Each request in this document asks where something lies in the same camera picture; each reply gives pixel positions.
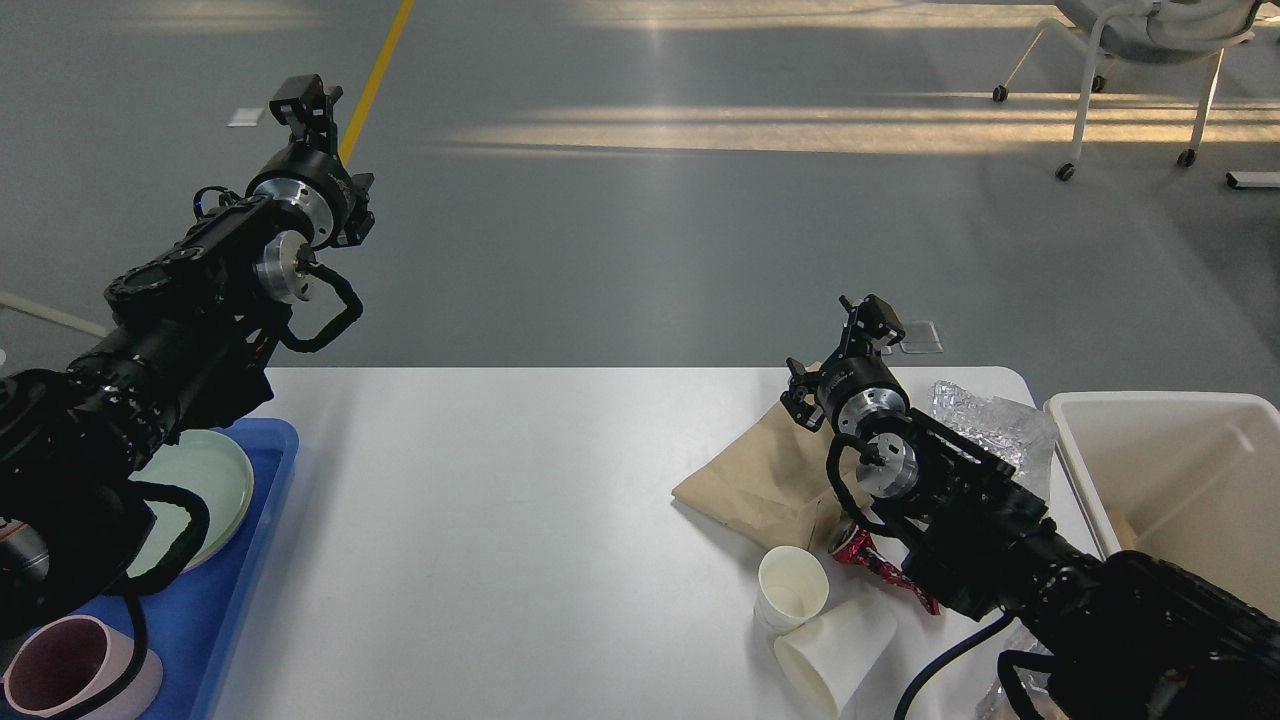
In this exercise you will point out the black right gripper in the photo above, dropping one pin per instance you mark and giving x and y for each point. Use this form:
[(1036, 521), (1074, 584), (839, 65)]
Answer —
[(857, 384)]

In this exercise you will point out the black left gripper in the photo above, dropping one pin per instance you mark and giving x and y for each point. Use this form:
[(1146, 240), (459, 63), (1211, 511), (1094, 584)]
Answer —
[(327, 205)]

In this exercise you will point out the pale green plate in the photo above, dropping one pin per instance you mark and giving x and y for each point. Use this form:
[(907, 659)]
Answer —
[(218, 471)]

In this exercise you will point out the pink mug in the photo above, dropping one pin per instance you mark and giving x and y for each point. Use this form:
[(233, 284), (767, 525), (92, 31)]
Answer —
[(65, 663)]

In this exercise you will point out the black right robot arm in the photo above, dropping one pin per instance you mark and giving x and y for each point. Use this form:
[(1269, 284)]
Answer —
[(1127, 637)]

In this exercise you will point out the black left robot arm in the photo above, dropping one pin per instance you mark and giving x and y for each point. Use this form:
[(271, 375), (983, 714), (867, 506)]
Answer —
[(194, 332)]

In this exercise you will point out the clear floor plate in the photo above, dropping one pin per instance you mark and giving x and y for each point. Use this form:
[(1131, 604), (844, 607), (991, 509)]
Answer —
[(917, 338)]

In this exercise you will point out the brown paper bag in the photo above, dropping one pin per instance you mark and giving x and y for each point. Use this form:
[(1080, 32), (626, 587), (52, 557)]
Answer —
[(770, 485)]

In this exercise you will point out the red crushed wrapper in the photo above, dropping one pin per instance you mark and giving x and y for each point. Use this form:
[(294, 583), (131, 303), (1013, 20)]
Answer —
[(852, 545)]

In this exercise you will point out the clear crumpled plastic wrap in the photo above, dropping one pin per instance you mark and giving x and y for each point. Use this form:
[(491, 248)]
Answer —
[(1020, 435)]

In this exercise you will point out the upright white paper cup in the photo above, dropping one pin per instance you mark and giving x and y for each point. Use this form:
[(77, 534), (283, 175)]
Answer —
[(792, 587)]

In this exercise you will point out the lying white paper cup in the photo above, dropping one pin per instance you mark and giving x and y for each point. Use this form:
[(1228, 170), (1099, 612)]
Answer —
[(827, 659)]

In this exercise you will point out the white caster leg left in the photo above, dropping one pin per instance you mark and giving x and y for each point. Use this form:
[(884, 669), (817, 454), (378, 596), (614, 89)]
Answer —
[(48, 314)]

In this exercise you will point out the white plastic bin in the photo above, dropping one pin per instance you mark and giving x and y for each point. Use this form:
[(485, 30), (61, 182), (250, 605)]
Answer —
[(1187, 477)]

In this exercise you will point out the white bar on floor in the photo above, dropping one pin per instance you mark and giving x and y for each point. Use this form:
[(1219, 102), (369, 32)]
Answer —
[(1253, 179)]

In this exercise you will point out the white rolling chair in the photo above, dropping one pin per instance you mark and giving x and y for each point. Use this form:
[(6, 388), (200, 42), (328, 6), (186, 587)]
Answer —
[(1142, 32)]

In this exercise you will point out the blue plastic tray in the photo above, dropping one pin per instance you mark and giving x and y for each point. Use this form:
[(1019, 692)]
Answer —
[(194, 625)]

